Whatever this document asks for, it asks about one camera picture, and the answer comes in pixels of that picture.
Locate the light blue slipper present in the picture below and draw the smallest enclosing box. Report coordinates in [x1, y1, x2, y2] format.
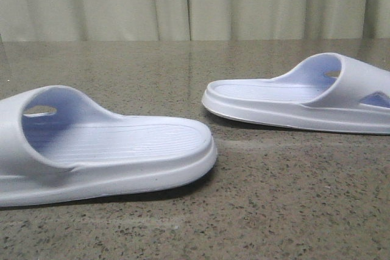
[1, 85, 218, 207]
[202, 52, 389, 134]

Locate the pale green curtain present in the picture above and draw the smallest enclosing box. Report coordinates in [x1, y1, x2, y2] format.
[1, 0, 389, 41]

